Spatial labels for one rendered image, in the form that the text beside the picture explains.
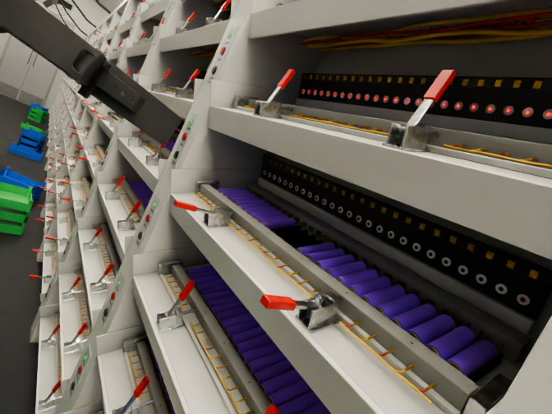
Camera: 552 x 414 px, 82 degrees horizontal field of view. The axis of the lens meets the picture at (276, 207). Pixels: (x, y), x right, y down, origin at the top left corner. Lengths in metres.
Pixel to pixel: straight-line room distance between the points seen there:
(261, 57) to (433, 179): 0.53
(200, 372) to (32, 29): 0.45
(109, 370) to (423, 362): 0.65
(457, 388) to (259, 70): 0.64
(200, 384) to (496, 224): 0.42
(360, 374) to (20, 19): 0.35
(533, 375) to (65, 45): 0.35
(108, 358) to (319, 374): 0.59
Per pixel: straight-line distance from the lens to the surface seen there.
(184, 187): 0.70
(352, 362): 0.32
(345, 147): 0.36
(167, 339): 0.59
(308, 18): 0.57
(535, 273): 0.41
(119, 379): 0.80
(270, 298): 0.29
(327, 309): 0.34
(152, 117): 0.31
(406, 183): 0.31
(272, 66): 0.76
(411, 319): 0.37
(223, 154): 0.72
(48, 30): 0.27
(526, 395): 0.26
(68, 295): 1.37
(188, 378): 0.54
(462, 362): 0.35
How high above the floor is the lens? 1.03
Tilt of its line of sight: 5 degrees down
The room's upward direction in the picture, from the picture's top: 26 degrees clockwise
